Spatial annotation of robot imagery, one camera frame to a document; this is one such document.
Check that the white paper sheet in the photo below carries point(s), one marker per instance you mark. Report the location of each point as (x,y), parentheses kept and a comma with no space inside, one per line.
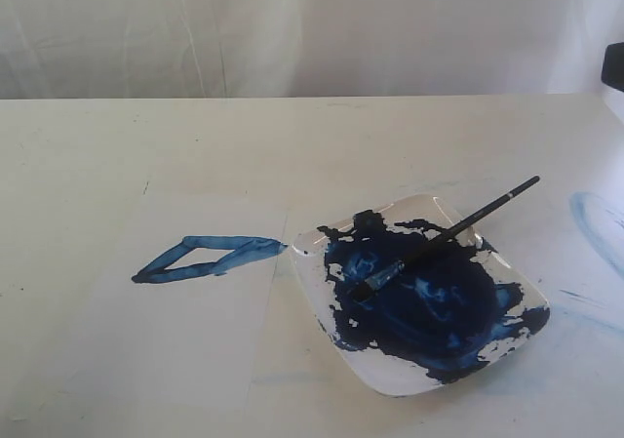
(187,341)

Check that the black paintbrush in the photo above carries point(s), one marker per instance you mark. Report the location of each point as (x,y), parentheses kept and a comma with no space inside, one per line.
(366,288)

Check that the white backdrop cloth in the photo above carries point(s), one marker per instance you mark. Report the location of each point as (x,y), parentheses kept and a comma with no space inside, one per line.
(52,49)

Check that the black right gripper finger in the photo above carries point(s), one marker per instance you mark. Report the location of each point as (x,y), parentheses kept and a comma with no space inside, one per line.
(612,73)

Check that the white square paint plate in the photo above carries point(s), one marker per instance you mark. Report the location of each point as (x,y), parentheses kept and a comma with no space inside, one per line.
(430,326)

